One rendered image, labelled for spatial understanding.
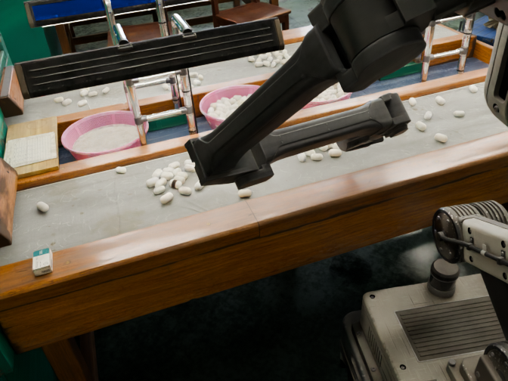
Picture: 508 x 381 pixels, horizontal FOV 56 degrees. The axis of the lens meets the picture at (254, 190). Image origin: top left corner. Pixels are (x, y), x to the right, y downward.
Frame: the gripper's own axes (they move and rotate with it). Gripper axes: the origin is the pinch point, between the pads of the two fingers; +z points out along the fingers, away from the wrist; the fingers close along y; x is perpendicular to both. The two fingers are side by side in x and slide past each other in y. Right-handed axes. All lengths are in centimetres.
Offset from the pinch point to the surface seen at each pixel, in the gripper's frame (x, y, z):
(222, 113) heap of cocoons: -22.5, 22.4, 38.5
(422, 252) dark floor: 47, -53, 71
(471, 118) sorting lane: 1.2, -46.5, 10.9
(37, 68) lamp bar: -31, 69, -6
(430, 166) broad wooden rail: 12.2, -17.4, -6.1
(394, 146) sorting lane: 4.1, -17.2, 7.5
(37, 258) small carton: 9, 78, -6
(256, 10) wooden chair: -129, -57, 210
